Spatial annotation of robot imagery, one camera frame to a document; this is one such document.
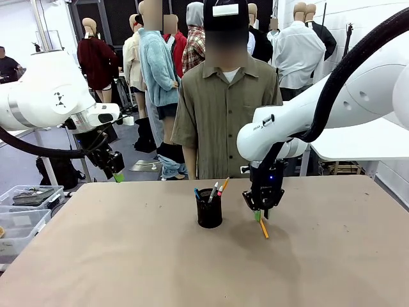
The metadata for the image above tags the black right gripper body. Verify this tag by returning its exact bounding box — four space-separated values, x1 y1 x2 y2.
242 159 288 212

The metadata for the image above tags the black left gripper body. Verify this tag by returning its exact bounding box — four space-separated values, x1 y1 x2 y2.
89 148 126 176

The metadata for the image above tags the person's right forearm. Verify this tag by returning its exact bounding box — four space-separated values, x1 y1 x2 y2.
182 142 198 180

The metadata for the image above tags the black mesh pen holder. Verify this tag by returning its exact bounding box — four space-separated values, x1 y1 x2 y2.
195 187 224 229

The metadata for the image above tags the black backpack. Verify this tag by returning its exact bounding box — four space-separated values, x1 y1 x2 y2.
35 156 86 191

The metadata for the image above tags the jeans pile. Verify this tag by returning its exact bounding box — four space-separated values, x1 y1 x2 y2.
156 142 189 181

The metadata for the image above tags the plastic bin with dark contents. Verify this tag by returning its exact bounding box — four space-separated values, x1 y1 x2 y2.
0 185 65 211

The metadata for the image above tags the person in olive shirt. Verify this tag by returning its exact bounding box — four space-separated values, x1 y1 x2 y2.
171 0 284 181

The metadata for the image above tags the mannequin in maroon shirt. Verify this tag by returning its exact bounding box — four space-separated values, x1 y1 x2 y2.
77 17 121 104

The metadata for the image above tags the mannequin in cream jacket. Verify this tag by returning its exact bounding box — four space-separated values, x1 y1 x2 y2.
122 14 148 120

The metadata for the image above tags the mannequin in blue fleece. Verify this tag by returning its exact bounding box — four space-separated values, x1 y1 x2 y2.
138 0 185 152

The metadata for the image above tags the white side table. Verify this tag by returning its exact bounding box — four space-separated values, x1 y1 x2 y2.
309 117 409 161

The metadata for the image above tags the clear plastic bin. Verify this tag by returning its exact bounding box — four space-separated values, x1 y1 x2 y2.
0 208 52 257

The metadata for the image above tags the mannequin in red jacket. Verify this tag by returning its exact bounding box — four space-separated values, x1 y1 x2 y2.
162 14 189 79

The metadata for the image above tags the person in black shirt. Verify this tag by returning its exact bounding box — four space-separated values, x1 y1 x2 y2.
0 46 22 84

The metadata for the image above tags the mannequin in plaid shirt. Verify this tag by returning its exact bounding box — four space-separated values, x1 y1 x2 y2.
181 1 207 75

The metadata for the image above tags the mannequin in black jacket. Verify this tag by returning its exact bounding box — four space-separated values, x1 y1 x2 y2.
247 3 274 64

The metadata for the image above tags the mannequin in black coat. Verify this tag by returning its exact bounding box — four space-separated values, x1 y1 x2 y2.
305 3 338 61

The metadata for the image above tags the black tripod stand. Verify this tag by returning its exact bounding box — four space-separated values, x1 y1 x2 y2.
343 22 355 67

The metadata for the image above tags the metal mannequin base plate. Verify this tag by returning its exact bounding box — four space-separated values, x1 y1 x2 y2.
128 159 161 173

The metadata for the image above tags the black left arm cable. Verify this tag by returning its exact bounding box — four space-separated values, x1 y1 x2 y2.
0 125 110 160

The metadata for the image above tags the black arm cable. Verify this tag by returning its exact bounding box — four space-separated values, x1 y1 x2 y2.
254 6 409 180
0 125 110 160

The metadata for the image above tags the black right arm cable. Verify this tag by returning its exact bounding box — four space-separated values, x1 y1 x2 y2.
254 6 409 180

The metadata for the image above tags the grey metal frame pole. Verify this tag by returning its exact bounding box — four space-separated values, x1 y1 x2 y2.
31 0 55 52

